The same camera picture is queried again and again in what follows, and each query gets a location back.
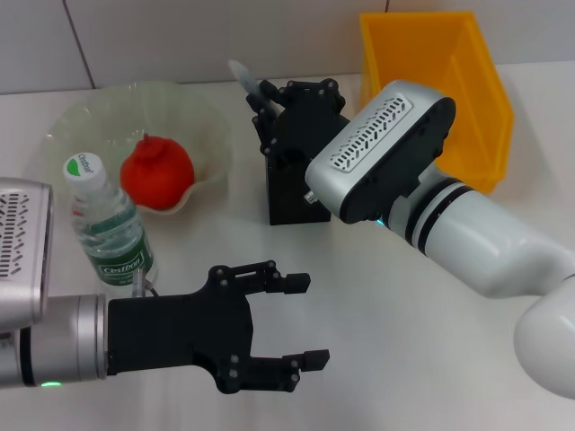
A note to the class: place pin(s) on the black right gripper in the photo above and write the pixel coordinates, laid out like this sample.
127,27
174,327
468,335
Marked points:
310,121

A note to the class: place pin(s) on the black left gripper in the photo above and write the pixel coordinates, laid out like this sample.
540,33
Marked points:
179,332

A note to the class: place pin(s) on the grey pen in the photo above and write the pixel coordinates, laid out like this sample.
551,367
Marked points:
251,85

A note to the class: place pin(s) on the clear green-label water bottle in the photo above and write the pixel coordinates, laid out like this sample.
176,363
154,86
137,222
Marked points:
112,233

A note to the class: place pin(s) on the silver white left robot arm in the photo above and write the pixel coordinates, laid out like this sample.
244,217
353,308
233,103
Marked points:
40,292

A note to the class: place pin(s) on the black mesh pen holder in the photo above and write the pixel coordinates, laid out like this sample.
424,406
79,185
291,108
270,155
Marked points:
292,202

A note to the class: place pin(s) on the pale green glass fruit plate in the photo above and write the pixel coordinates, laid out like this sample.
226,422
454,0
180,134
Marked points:
99,116

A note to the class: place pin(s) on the yellow plastic bin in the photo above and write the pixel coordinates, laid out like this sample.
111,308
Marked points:
476,54

